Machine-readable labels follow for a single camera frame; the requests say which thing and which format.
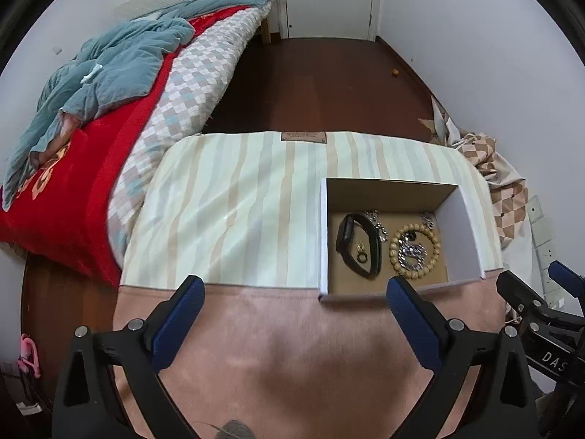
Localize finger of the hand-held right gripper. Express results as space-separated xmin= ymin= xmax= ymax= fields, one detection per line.
xmin=496 ymin=270 xmax=551 ymax=318
xmin=548 ymin=260 xmax=585 ymax=292

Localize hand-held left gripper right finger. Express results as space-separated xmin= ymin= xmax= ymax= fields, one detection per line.
xmin=386 ymin=275 xmax=538 ymax=439

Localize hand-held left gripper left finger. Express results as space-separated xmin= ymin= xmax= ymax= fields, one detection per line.
xmin=51 ymin=275 xmax=206 ymax=439

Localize wooden bead bracelet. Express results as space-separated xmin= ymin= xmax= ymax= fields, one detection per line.
xmin=389 ymin=223 xmax=442 ymax=279

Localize thick silver chain bracelet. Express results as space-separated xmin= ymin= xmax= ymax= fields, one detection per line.
xmin=397 ymin=239 xmax=431 ymax=271

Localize white cardboard box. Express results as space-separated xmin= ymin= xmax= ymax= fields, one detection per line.
xmin=318 ymin=177 xmax=486 ymax=303

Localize black smart band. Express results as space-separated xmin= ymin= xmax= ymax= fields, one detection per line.
xmin=336 ymin=213 xmax=383 ymax=278

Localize white power strip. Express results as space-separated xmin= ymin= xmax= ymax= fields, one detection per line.
xmin=528 ymin=196 xmax=572 ymax=312

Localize brown checkered cloth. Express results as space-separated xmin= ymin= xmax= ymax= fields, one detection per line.
xmin=450 ymin=132 xmax=531 ymax=250

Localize pink slippers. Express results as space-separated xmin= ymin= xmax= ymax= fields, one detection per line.
xmin=17 ymin=333 xmax=43 ymax=379

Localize red floral blanket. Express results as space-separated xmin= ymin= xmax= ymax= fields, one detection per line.
xmin=0 ymin=5 xmax=252 ymax=290

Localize checkered bed sheet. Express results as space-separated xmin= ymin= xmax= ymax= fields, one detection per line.
xmin=107 ymin=7 xmax=271 ymax=268

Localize blue quilt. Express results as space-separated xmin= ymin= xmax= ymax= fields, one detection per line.
xmin=2 ymin=0 xmax=272 ymax=211

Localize white door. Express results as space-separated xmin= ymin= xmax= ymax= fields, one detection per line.
xmin=280 ymin=0 xmax=384 ymax=40

